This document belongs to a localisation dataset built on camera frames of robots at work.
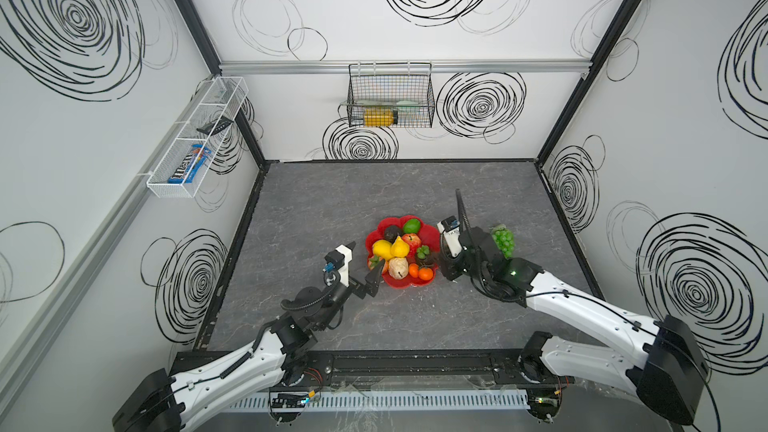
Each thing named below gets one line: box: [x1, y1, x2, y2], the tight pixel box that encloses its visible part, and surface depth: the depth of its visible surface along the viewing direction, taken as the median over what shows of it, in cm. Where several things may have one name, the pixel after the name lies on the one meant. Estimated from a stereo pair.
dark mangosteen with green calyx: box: [415, 244, 440, 269], surface depth 90 cm
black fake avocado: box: [384, 225, 402, 244], surface depth 92 cm
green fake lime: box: [403, 218, 421, 234], surface depth 98 cm
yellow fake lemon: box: [372, 239, 393, 261], surface depth 91 cm
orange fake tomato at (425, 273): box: [418, 267, 433, 281], surface depth 86 cm
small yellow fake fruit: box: [390, 235, 409, 258], surface depth 89 cm
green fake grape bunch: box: [491, 224, 515, 260], surface depth 93 cm
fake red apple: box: [402, 233, 421, 253], surface depth 92 cm
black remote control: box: [196, 115, 234, 136], surface depth 82 cm
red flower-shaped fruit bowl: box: [366, 215, 441, 288], surface depth 90 cm
